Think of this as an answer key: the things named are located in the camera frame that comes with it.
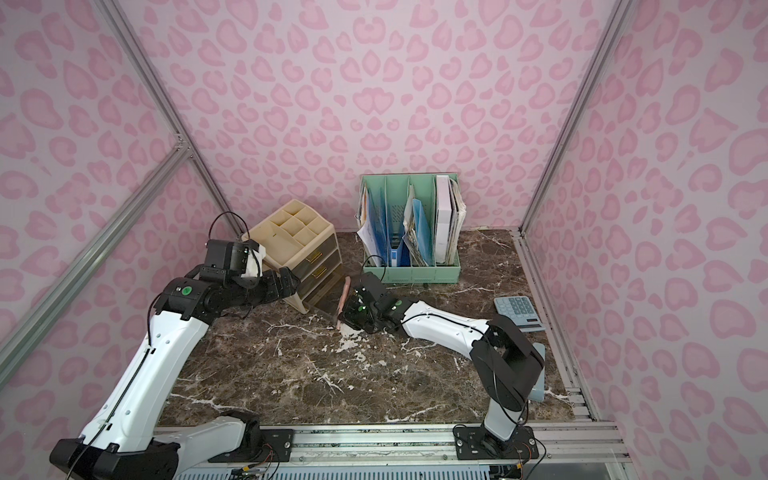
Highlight pink knife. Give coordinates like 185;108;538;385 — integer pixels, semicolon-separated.
335;276;351;331

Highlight green file organizer rack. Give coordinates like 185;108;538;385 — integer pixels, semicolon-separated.
359;173;467;284

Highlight grey blue calculator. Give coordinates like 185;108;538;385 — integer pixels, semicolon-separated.
494;296;545;333

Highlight beige desktop drawer organizer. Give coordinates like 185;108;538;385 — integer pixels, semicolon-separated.
241;199;344;314

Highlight drawer with gold handle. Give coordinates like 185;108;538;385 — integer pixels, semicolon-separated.
307;273;349;327

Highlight blue folder in rack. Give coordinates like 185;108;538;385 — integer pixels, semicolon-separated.
412;199;434;266

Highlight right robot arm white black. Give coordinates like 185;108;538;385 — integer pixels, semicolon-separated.
338;272;545;459

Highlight white book in rack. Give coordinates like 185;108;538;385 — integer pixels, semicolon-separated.
434;175;453;264

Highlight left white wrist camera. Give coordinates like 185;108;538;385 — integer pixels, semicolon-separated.
242;239;266;279

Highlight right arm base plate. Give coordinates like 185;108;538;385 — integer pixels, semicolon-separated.
452;424;540;463

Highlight aluminium front rail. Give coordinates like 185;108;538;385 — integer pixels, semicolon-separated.
137;419;631;475

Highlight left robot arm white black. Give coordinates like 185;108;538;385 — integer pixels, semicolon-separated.
49;240;300;479

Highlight papers in rack left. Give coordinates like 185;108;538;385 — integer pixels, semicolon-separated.
357;186;388;267

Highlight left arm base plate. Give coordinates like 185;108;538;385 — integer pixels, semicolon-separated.
222;427;295;464

